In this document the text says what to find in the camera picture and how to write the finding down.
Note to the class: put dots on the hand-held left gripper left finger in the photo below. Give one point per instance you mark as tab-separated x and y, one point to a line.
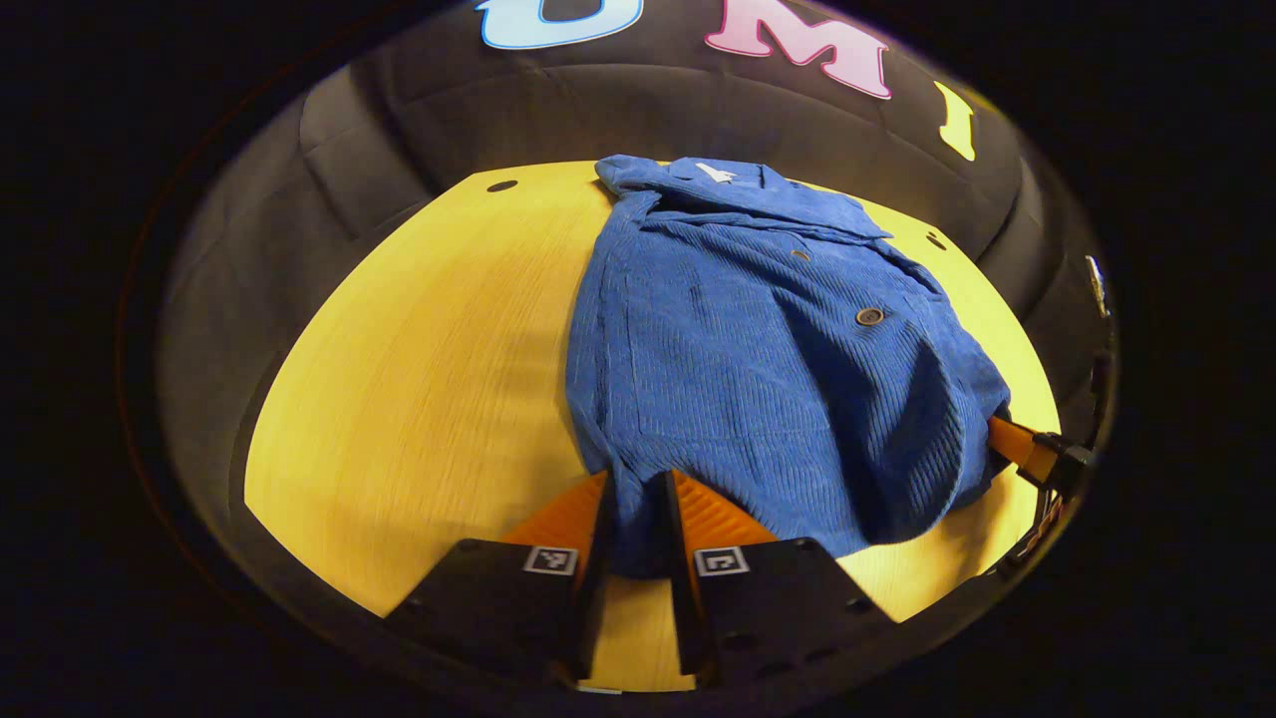
595	598

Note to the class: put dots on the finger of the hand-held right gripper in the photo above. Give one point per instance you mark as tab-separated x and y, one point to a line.
1017	444

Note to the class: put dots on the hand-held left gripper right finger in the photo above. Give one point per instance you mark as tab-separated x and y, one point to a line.
683	598

